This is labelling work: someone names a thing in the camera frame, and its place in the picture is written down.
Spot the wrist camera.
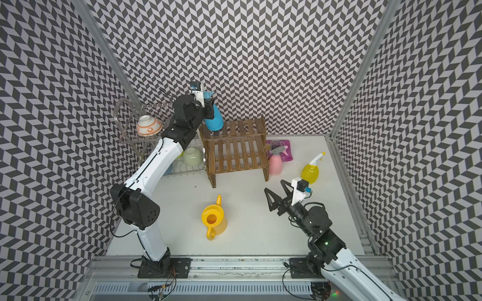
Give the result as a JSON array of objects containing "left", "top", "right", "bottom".
[
  {"left": 190, "top": 81, "right": 205, "bottom": 107},
  {"left": 291, "top": 178, "right": 312, "bottom": 206}
]

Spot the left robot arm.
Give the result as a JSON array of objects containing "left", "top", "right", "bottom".
[{"left": 110, "top": 92, "right": 215, "bottom": 263}]

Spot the wooden slatted shelf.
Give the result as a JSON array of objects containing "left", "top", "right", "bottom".
[{"left": 200, "top": 117, "right": 269, "bottom": 188}]

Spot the purple packet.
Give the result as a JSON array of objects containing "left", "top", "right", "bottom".
[{"left": 266, "top": 139, "right": 293, "bottom": 162}]

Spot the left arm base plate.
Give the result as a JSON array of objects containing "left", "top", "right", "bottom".
[{"left": 138, "top": 257, "right": 192, "bottom": 279}]

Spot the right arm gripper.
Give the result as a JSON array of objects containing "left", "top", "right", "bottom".
[{"left": 264, "top": 180, "right": 313, "bottom": 237}]

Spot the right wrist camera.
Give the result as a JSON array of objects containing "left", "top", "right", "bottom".
[{"left": 291, "top": 178, "right": 312, "bottom": 206}]

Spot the pale green ceramic bowl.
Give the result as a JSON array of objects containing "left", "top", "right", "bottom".
[{"left": 183, "top": 147, "right": 203, "bottom": 167}]

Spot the blue spray bottle pink cap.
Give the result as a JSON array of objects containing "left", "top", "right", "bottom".
[{"left": 204, "top": 92, "right": 224, "bottom": 132}]

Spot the yellow watering can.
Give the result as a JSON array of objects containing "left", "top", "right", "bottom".
[{"left": 202, "top": 194, "right": 227, "bottom": 241}]

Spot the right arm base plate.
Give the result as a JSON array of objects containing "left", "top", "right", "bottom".
[{"left": 288, "top": 257, "right": 325, "bottom": 279}]

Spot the metal dish rack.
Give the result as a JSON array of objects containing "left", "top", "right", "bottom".
[{"left": 112, "top": 98, "right": 207, "bottom": 178}]

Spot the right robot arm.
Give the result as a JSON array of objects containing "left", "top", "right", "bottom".
[{"left": 264, "top": 178, "right": 405, "bottom": 300}]

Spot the aluminium rail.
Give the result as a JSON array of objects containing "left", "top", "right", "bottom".
[{"left": 75, "top": 255, "right": 407, "bottom": 301}]

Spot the white orange patterned bowl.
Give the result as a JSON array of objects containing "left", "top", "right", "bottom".
[{"left": 136, "top": 115, "right": 163, "bottom": 137}]

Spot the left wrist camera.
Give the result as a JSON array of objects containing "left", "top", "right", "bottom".
[{"left": 190, "top": 81, "right": 205, "bottom": 107}]

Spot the yellow spray bottle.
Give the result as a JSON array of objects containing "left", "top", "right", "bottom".
[{"left": 301, "top": 152, "right": 325, "bottom": 184}]

